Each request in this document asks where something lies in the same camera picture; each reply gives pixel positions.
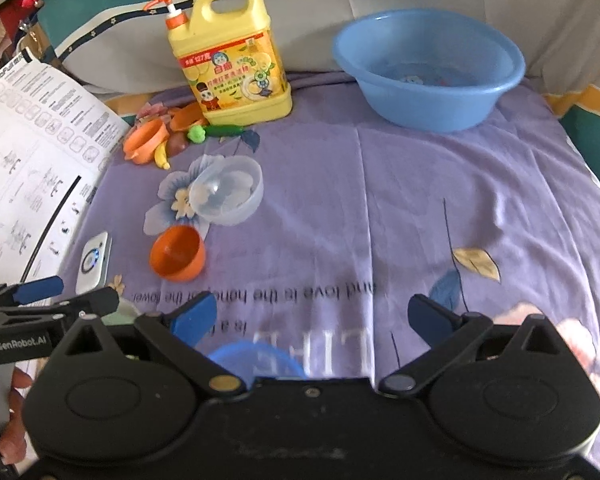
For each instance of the small blue translucent bowl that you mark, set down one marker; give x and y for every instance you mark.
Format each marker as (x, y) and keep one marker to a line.
(240, 355)

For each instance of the white printed instruction sheet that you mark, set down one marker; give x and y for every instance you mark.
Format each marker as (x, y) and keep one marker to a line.
(30, 160)

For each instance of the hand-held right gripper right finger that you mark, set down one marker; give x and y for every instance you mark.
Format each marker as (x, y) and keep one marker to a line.
(430, 320)

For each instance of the purple floral printed cloth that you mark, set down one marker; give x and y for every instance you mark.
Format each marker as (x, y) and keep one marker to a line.
(355, 210)

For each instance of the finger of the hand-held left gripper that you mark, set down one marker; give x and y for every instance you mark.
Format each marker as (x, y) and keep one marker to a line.
(40, 289)
(80, 307)

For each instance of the clear plastic bowl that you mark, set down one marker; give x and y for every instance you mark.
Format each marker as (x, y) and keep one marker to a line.
(230, 210)

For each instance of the toy cucumber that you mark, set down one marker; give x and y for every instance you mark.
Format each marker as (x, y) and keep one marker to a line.
(225, 130)

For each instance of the toy banana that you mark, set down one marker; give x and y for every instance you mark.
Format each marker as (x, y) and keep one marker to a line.
(161, 157)

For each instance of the deep orange bowl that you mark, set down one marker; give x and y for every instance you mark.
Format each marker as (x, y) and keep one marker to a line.
(180, 267)

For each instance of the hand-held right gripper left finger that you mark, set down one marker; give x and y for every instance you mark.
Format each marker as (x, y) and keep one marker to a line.
(195, 317)

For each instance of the teal grey star-striped pillow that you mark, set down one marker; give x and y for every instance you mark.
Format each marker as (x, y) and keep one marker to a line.
(310, 35)

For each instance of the large blue plastic basin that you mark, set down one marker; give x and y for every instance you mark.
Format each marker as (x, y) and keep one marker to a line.
(430, 110)

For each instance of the shallow orange bowl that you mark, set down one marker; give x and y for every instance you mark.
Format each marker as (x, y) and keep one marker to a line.
(187, 117)

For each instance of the green square plate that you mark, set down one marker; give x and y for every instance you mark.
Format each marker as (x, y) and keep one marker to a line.
(122, 316)

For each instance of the green toy vegetable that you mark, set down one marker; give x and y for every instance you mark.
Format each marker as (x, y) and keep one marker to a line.
(196, 135)

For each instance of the yellow detergent pump bottle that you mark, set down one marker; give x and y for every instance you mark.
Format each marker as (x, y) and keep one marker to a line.
(240, 85)

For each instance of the person's left hand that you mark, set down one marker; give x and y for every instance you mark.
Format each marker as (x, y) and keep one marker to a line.
(16, 425)

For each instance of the white power bank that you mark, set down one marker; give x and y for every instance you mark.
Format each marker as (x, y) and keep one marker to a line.
(97, 265)

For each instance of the brown toy fruit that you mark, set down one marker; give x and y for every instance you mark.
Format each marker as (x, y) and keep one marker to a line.
(177, 144)

